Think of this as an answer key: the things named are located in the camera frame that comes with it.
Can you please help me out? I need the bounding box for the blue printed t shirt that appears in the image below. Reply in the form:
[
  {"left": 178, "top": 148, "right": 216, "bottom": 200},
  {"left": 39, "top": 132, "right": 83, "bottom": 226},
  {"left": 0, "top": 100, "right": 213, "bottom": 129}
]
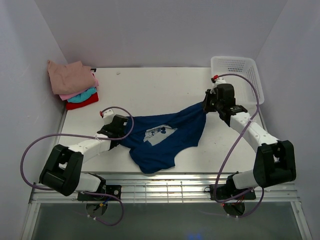
[{"left": 119, "top": 102, "right": 207, "bottom": 174}]

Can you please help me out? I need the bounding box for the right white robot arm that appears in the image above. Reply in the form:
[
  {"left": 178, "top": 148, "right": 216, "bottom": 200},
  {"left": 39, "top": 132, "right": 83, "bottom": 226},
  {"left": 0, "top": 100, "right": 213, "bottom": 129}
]
[{"left": 202, "top": 83, "right": 297, "bottom": 203}]

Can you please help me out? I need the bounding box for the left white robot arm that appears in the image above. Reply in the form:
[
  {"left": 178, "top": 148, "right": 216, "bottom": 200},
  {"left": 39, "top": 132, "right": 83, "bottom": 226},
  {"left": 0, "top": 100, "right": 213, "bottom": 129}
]
[{"left": 39, "top": 113, "right": 129, "bottom": 200}]

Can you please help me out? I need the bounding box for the white plastic basket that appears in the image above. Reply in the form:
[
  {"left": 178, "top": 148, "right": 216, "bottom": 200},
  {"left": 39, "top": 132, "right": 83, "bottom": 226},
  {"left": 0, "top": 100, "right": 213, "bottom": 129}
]
[{"left": 210, "top": 56, "right": 265, "bottom": 105}]

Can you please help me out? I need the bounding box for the teal folded t shirt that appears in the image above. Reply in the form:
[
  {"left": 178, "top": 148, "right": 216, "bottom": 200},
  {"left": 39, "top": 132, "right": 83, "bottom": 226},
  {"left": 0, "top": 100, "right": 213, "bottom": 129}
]
[{"left": 67, "top": 87, "right": 97, "bottom": 104}]

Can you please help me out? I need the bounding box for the red folded t shirt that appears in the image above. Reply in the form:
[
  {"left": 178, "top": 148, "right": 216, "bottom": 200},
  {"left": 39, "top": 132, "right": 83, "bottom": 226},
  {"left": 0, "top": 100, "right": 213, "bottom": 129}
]
[{"left": 65, "top": 92, "right": 99, "bottom": 111}]

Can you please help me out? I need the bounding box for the pink folded t shirt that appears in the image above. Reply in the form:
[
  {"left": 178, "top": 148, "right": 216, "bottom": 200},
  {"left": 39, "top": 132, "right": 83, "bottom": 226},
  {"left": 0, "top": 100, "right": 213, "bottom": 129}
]
[{"left": 59, "top": 78, "right": 99, "bottom": 101}]

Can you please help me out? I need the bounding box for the beige folded t shirt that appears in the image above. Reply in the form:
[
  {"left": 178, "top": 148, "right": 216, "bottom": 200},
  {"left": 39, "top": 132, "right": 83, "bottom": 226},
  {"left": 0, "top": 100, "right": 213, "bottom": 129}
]
[{"left": 47, "top": 60, "right": 96, "bottom": 95}]

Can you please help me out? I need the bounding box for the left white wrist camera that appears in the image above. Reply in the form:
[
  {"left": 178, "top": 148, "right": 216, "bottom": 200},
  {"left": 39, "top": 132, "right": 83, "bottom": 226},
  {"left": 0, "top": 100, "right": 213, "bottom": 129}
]
[{"left": 99, "top": 109, "right": 115, "bottom": 125}]

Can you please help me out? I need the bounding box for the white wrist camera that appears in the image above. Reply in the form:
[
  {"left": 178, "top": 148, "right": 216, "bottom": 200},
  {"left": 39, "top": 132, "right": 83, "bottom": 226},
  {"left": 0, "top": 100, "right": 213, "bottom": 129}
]
[
  {"left": 211, "top": 75, "right": 226, "bottom": 90},
  {"left": 99, "top": 109, "right": 115, "bottom": 125}
]

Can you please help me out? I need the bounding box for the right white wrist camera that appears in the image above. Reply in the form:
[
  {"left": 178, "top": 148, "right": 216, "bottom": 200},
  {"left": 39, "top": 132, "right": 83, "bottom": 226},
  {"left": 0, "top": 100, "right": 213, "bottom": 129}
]
[{"left": 211, "top": 75, "right": 226, "bottom": 90}]

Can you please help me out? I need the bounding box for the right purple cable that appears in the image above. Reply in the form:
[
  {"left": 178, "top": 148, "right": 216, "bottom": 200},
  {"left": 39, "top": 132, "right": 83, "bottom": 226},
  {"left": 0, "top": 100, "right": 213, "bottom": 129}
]
[{"left": 199, "top": 72, "right": 265, "bottom": 219}]

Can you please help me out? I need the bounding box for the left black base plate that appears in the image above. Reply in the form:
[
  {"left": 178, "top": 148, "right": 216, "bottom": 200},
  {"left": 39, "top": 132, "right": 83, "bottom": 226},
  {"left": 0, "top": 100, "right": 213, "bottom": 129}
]
[{"left": 77, "top": 185, "right": 122, "bottom": 202}]

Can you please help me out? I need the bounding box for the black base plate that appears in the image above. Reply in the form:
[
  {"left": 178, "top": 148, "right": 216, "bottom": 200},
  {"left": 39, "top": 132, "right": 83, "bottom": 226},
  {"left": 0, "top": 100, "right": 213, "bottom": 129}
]
[
  {"left": 204, "top": 184, "right": 256, "bottom": 201},
  {"left": 77, "top": 185, "right": 122, "bottom": 202}
]

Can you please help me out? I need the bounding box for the aluminium rail frame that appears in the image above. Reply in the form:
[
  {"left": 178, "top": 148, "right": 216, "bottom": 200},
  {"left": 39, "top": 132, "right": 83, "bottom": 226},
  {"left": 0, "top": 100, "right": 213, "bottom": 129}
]
[{"left": 29, "top": 173, "right": 300, "bottom": 204}]

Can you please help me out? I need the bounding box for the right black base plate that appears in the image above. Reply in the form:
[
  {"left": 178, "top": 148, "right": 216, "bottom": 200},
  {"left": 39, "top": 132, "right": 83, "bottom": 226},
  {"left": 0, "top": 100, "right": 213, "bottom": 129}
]
[{"left": 204, "top": 184, "right": 256, "bottom": 201}]

